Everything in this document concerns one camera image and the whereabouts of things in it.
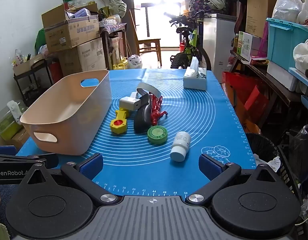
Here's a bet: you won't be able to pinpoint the pile of clothes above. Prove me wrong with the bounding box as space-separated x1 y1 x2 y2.
189 0 235 16

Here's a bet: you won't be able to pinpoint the black plastic crate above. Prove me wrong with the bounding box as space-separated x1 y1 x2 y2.
246 132 302 201

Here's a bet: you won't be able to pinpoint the green and white box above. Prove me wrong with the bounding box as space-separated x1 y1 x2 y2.
237 31 262 62

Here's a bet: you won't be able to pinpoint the beige plastic basket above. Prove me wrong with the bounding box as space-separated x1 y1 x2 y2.
20 69 112 156

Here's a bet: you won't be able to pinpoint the white chest freezer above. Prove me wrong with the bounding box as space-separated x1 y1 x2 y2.
202 13 238 83

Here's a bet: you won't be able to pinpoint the dark wooden side table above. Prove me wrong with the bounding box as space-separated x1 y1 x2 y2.
100 22 128 70

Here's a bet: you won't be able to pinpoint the blue silicone baking mat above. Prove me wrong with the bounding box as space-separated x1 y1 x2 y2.
16 68 257 197

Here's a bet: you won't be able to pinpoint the wooden chair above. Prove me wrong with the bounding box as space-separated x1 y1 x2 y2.
129 9 162 68

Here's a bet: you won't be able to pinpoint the green round tin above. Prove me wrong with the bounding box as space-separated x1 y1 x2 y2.
147 126 168 145

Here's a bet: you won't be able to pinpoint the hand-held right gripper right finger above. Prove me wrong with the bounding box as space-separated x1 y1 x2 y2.
185 153 285 204

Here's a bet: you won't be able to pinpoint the black utility cart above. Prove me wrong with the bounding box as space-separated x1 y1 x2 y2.
13 58 56 106

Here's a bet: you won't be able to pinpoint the large taped cardboard box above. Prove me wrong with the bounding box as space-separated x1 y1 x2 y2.
57 37 106 77

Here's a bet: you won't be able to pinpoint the yellow toy launcher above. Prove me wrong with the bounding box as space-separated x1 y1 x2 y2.
110 107 131 135

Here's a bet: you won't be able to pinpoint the teal storage bin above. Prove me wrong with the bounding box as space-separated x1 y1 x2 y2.
266 17 308 72

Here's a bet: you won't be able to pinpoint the white charger adapter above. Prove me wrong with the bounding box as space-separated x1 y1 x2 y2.
119 97 141 112

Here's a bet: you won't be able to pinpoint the light green cloth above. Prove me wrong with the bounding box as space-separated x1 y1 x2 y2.
0 221 10 240

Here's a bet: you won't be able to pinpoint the grey curved band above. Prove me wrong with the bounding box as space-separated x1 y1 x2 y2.
136 82 163 98

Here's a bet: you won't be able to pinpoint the black and green bicycle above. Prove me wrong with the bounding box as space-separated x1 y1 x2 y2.
164 10 212 71

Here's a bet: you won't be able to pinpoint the open printed cardboard box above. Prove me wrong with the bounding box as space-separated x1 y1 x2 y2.
41 2 101 54

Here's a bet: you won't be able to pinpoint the dark grey computer mouse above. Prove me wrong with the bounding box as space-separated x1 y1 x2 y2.
133 94 153 134

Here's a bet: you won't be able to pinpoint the red bags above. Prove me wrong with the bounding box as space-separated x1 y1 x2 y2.
221 71 270 128

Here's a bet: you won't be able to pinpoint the red toy figure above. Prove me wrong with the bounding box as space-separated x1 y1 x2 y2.
149 92 168 126

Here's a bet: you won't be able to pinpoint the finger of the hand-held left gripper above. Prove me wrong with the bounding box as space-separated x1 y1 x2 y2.
0 145 17 156
0 154 60 170

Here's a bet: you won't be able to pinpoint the white pill bottle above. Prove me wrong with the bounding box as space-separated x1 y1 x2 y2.
170 131 192 162

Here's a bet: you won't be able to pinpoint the red container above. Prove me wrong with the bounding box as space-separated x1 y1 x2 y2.
49 61 63 83

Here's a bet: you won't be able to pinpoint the white foam box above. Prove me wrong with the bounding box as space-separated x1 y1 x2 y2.
266 61 299 92

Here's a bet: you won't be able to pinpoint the yellow plastic jug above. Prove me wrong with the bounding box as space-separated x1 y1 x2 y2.
112 57 129 71

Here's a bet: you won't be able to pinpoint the small cardboard box with bottles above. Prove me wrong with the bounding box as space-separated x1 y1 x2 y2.
12 53 46 76

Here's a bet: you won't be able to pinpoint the green bag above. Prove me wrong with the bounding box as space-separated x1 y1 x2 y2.
35 27 48 53

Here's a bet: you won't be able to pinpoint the dark wooden shelf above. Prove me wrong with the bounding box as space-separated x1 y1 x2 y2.
230 49 302 128

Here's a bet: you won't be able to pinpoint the white tissue box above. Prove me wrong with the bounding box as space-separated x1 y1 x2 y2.
183 56 208 91

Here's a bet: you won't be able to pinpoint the green plastic container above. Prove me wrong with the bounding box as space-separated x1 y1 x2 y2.
0 105 23 141

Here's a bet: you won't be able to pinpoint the light blue shelf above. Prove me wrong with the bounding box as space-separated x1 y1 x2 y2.
288 67 308 116

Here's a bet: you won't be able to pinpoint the crumpled white plastic bag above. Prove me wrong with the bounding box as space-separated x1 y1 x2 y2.
292 38 308 75

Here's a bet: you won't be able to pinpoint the black plastic bag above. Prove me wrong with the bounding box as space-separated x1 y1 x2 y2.
288 124 308 181

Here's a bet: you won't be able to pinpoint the tall brown cardboard box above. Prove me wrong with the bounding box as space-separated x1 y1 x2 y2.
245 0 280 37

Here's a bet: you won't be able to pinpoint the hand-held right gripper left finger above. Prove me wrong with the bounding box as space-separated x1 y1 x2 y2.
20 153 117 204

